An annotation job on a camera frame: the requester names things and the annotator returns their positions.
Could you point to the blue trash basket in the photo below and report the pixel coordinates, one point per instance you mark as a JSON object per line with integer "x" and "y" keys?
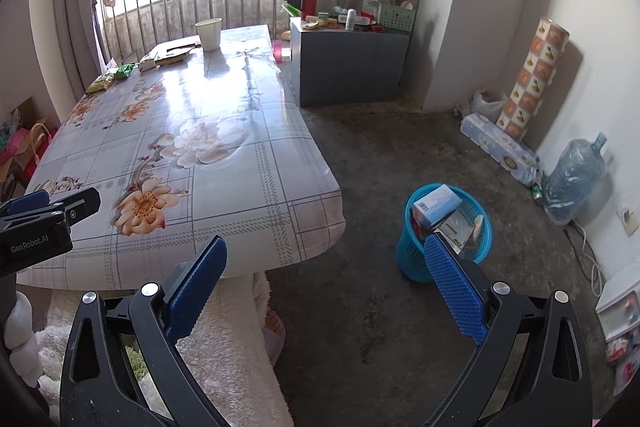
{"x": 409, "y": 250}

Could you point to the white plastic bag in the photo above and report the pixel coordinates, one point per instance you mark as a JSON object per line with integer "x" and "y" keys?
{"x": 488, "y": 102}

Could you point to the floral tablecloth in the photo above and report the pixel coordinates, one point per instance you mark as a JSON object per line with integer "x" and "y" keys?
{"x": 212, "y": 146}

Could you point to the green plastic basket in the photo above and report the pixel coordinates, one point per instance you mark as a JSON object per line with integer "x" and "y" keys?
{"x": 395, "y": 17}

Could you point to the white lotion bottle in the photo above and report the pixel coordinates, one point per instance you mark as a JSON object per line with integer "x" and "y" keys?
{"x": 350, "y": 20}

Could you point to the orange flat snack pack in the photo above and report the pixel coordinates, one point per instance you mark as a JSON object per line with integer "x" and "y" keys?
{"x": 168, "y": 54}

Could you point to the white gloved left hand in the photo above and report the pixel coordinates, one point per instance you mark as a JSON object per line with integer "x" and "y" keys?
{"x": 22, "y": 343}

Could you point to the white plastic drawer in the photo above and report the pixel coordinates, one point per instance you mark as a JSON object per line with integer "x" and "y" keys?
{"x": 618, "y": 307}

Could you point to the white fluffy blanket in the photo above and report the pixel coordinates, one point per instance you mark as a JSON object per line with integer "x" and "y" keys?
{"x": 230, "y": 352}

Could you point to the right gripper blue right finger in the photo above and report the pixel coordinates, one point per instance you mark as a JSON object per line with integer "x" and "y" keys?
{"x": 462, "y": 299}

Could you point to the red thermos bottle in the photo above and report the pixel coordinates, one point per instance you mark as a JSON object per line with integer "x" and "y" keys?
{"x": 308, "y": 8}

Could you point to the white small box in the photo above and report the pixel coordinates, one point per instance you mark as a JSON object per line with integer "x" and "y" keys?
{"x": 147, "y": 63}

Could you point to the yellow green snack pack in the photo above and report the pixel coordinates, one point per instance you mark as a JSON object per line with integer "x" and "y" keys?
{"x": 102, "y": 83}

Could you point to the patterned paper roll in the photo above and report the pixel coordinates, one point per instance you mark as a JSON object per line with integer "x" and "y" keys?
{"x": 534, "y": 78}

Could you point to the white blue carton box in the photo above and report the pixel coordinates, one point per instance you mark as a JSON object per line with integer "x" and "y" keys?
{"x": 434, "y": 205}

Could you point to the large water jug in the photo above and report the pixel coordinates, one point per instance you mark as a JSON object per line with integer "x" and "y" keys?
{"x": 578, "y": 172}

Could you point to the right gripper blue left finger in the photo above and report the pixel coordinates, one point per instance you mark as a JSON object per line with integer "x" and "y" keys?
{"x": 189, "y": 286}

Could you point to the red gift bag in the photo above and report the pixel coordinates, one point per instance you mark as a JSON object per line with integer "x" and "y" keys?
{"x": 26, "y": 153}

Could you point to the white paper cup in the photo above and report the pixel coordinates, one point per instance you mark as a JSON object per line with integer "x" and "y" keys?
{"x": 209, "y": 32}

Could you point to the grey cabinet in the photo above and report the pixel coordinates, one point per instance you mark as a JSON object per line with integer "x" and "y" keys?
{"x": 336, "y": 66}

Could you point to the tissue roll pack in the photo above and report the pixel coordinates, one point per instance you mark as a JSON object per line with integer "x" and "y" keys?
{"x": 515, "y": 158}

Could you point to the grey left curtain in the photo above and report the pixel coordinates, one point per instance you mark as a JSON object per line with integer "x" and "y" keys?
{"x": 67, "y": 48}

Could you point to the black cable box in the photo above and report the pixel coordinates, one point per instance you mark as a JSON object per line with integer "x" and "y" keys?
{"x": 455, "y": 231}

